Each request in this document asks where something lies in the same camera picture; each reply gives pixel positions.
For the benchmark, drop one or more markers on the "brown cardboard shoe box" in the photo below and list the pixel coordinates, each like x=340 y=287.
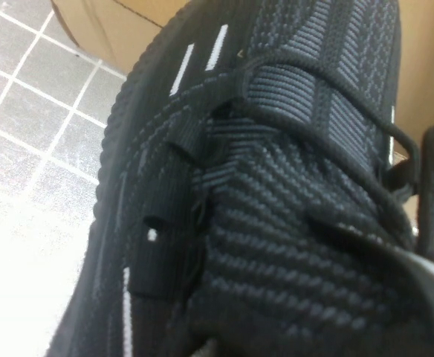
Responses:
x=425 y=56

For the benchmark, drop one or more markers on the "black knit sneaker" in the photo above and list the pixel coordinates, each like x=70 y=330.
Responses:
x=276 y=223

